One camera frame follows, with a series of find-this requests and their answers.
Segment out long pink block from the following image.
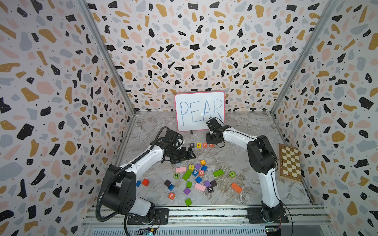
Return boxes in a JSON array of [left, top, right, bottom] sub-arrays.
[[195, 183, 207, 192], [176, 167, 187, 173]]

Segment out orange B block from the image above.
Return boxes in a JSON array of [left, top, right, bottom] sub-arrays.
[[168, 192, 175, 200]]

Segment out wooden chessboard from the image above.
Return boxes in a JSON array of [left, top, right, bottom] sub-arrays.
[[278, 144, 302, 183]]

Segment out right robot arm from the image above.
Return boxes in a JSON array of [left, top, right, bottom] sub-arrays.
[[206, 118, 289, 223]]

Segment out red block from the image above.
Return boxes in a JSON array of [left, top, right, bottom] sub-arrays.
[[142, 179, 150, 187]]

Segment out long green block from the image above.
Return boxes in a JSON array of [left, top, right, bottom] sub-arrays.
[[182, 170, 192, 181], [213, 170, 224, 178]]

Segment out purple block lower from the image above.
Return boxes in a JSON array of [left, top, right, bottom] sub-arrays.
[[184, 188, 191, 195]]

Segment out long green block left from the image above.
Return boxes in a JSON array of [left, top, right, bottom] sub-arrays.
[[182, 170, 192, 181]]

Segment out whiteboard with PEAR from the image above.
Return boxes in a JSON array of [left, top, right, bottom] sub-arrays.
[[174, 91, 225, 132]]

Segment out dark block left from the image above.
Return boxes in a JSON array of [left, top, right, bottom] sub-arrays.
[[164, 180, 171, 187]]

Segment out long pink block upper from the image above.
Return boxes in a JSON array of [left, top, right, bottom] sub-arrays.
[[176, 167, 187, 173]]

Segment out green I block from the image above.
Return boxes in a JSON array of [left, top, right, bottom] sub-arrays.
[[229, 171, 236, 178]]

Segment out green block near rail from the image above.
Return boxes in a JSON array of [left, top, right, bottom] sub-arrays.
[[185, 198, 192, 207]]

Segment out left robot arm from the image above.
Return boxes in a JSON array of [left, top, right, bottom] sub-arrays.
[[95, 126, 196, 223]]

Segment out long pink block lower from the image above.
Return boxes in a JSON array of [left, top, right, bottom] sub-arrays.
[[195, 183, 207, 192]]

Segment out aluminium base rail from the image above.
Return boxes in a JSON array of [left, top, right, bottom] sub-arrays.
[[81, 205, 337, 236]]

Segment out long green block right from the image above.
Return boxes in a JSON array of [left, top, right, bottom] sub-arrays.
[[213, 170, 224, 178]]

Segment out long orange block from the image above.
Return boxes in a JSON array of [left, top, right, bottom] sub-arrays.
[[231, 183, 242, 194]]

